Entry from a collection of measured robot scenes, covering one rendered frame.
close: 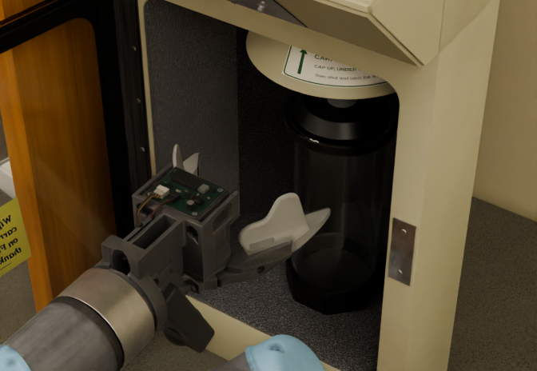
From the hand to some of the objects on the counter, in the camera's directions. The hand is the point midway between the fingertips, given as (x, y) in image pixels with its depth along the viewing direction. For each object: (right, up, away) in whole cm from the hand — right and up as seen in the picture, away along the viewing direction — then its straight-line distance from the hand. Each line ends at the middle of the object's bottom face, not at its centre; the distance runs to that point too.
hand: (262, 188), depth 106 cm
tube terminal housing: (+7, -14, +26) cm, 30 cm away
